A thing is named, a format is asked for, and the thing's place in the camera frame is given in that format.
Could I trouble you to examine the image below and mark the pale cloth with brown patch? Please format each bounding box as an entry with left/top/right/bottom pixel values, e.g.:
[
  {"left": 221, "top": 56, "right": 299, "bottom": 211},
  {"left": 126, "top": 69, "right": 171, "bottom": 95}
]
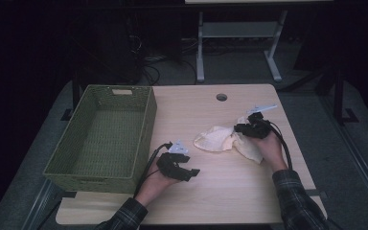
[{"left": 193, "top": 115, "right": 265, "bottom": 165}]

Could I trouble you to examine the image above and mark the white metal stand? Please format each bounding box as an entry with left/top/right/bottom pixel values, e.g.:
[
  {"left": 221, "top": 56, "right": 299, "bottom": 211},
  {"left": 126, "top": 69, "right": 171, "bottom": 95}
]
[{"left": 195, "top": 9, "right": 288, "bottom": 83}]

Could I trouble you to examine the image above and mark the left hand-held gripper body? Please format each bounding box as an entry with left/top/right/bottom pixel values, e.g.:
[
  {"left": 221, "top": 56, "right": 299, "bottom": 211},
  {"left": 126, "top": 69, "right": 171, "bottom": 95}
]
[{"left": 155, "top": 139, "right": 190, "bottom": 180}]

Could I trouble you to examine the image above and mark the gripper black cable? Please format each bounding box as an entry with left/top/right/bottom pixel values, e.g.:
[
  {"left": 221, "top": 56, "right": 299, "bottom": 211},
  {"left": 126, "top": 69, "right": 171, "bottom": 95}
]
[
  {"left": 133, "top": 141, "right": 173, "bottom": 198},
  {"left": 267, "top": 120, "right": 294, "bottom": 171}
]

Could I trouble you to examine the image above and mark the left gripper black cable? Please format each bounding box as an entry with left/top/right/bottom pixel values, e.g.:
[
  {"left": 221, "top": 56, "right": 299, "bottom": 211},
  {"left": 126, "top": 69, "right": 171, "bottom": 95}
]
[{"left": 133, "top": 141, "right": 173, "bottom": 198}]

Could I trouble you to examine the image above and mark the dark metal post with bracket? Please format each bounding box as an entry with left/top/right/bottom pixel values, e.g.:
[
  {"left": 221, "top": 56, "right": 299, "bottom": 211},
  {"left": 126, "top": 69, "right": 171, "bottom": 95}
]
[{"left": 59, "top": 79, "right": 81, "bottom": 123}]

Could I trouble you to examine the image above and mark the dark metal stand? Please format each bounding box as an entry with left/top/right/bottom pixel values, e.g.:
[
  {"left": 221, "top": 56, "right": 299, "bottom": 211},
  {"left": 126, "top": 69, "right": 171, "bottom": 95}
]
[{"left": 331, "top": 67, "right": 359, "bottom": 127}]

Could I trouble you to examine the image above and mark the green woven basket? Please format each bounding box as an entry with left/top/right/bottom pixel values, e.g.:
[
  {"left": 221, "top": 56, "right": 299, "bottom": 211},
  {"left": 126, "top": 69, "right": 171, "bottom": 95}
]
[{"left": 42, "top": 83, "right": 158, "bottom": 195}]

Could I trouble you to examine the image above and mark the tangle of floor cables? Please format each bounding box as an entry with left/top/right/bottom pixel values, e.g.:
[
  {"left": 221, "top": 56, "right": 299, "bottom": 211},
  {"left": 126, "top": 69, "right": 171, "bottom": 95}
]
[{"left": 126, "top": 34, "right": 199, "bottom": 86}]

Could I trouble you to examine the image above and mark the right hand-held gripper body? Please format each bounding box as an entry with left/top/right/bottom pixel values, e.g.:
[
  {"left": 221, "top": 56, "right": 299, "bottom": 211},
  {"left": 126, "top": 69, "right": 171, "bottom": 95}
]
[{"left": 246, "top": 103, "right": 278, "bottom": 140}]

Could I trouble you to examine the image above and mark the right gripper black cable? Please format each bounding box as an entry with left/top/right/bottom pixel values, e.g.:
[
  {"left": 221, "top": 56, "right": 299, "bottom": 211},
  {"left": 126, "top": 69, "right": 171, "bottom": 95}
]
[{"left": 267, "top": 120, "right": 294, "bottom": 171}]

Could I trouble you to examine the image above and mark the person's right hand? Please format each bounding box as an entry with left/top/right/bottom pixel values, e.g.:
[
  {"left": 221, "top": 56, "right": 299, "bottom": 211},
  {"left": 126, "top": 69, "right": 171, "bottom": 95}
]
[{"left": 256, "top": 130, "right": 288, "bottom": 173}]

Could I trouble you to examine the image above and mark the person's left hand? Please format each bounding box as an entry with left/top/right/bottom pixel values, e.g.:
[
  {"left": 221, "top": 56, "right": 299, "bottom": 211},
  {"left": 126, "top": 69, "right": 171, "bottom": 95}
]
[{"left": 135, "top": 160, "right": 181, "bottom": 207}]

